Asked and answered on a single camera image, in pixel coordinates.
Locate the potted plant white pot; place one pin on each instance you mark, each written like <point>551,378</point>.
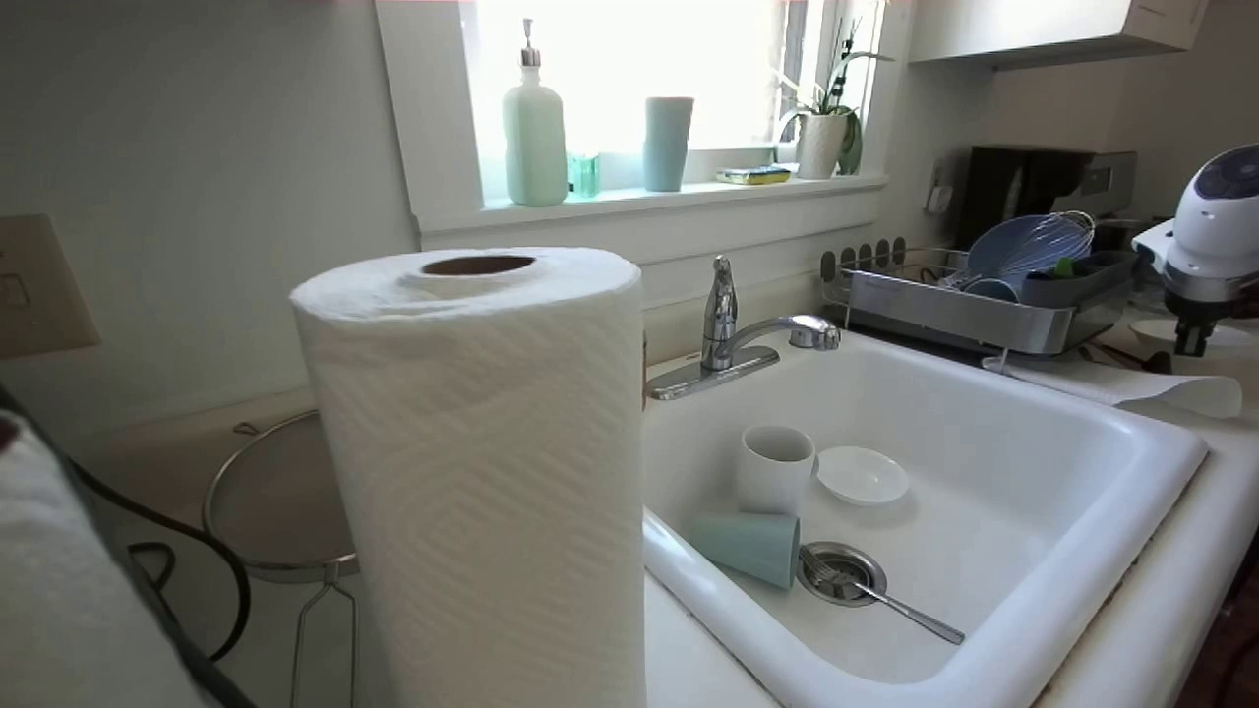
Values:
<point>822,145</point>

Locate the white paper towel roll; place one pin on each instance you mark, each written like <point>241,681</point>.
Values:
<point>485,499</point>

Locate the white ceramic kitchen sink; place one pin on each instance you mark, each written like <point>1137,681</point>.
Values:
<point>1026,459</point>

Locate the chrome sink faucet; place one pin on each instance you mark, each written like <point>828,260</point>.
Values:
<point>717,319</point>

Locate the white textured cloth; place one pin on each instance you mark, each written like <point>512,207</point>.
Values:
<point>63,603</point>

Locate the pale teal plastic cup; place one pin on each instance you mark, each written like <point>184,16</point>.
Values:
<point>750,544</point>

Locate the light blue dish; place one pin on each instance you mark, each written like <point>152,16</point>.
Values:
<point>1026,251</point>

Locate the white ceramic mug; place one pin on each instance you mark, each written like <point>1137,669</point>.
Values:
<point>771,476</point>

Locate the silver sink drain strainer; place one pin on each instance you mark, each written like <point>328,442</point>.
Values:
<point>828,569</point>

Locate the white wall cabinet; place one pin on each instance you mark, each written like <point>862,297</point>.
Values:
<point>1048,27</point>

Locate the white window frame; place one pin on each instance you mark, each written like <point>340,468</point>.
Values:
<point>418,131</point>

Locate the small teal glass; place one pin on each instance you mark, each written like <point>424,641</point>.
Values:
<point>582,180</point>

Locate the yellow green sponge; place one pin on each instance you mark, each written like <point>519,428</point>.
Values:
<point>758,176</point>

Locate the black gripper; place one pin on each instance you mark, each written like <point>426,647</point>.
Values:
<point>1190,319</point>

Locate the beige wall outlet plate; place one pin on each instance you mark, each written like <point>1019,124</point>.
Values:
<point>42,290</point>

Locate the tall teal tumbler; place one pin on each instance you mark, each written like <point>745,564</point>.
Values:
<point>668,145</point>

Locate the pale green soap bottle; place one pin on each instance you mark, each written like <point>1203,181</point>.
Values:
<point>535,145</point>

